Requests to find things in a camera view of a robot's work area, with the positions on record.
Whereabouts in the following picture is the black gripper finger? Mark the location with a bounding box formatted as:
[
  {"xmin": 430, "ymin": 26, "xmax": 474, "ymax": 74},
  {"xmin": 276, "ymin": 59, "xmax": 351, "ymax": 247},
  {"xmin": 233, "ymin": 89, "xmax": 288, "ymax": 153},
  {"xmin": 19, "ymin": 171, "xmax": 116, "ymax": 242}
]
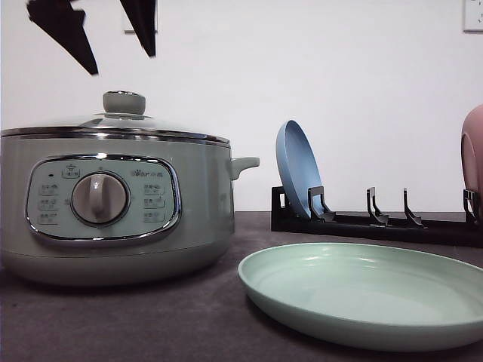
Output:
[
  {"xmin": 119, "ymin": 0, "xmax": 156, "ymax": 57},
  {"xmin": 26, "ymin": 0, "xmax": 99, "ymax": 75}
]

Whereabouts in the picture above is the green electric steamer pot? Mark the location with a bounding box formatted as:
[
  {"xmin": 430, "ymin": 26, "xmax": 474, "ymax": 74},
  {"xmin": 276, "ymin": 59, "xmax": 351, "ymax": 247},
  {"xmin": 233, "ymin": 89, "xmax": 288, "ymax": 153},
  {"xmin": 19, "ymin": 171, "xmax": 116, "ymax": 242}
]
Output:
[{"xmin": 1, "ymin": 127, "xmax": 260, "ymax": 286}]

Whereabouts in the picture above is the white wall socket right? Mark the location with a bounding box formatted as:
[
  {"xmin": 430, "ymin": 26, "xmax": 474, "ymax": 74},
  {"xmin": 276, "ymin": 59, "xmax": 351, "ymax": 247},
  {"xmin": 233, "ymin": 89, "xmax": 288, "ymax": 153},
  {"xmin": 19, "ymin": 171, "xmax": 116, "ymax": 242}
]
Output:
[{"xmin": 463, "ymin": 0, "xmax": 483, "ymax": 35}]

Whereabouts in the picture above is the pink plate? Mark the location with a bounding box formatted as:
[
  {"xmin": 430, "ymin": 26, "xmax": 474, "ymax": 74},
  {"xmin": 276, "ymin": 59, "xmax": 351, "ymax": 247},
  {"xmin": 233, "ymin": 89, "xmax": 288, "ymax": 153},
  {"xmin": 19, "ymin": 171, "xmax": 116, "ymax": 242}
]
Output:
[{"xmin": 460, "ymin": 104, "xmax": 483, "ymax": 219}]

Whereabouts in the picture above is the black plate rack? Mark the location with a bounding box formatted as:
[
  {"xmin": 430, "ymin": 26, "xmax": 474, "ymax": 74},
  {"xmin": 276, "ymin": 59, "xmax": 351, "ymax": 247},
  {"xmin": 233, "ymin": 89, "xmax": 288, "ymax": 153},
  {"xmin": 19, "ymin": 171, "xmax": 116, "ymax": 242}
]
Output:
[{"xmin": 272, "ymin": 186, "xmax": 483, "ymax": 248}]

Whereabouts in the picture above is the green plate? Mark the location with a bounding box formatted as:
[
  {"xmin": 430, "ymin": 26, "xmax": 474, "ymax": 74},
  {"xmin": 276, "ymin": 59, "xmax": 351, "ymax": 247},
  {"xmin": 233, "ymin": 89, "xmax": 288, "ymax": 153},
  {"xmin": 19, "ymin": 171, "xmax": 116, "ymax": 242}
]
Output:
[{"xmin": 238, "ymin": 242, "xmax": 483, "ymax": 352}]

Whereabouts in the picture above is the white wall socket left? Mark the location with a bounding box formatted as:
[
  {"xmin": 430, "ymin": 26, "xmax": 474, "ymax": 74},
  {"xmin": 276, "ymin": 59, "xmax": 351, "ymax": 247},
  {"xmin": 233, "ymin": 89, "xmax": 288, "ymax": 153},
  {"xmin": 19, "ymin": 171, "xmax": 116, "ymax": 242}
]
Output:
[{"xmin": 124, "ymin": 8, "xmax": 158, "ymax": 35}]

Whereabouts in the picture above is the blue plate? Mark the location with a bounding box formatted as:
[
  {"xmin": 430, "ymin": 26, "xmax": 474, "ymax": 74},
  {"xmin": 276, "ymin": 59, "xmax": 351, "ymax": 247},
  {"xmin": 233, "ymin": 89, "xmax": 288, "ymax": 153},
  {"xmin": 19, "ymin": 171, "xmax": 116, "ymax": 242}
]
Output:
[{"xmin": 275, "ymin": 120, "xmax": 323, "ymax": 217}]

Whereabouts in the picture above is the white wall socket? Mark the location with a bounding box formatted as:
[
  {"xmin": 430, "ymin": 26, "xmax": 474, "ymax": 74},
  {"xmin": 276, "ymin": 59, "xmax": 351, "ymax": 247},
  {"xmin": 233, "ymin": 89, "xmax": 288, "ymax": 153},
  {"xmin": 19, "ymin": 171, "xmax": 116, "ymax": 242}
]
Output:
[
  {"xmin": 463, "ymin": 0, "xmax": 483, "ymax": 35},
  {"xmin": 124, "ymin": 8, "xmax": 158, "ymax": 35}
]

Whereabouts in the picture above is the glass steamer lid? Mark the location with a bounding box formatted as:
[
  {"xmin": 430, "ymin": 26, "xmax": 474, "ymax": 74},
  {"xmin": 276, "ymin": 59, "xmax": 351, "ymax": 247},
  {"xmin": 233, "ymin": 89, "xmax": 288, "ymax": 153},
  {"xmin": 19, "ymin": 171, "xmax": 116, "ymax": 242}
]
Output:
[{"xmin": 1, "ymin": 90, "xmax": 231, "ymax": 148}]

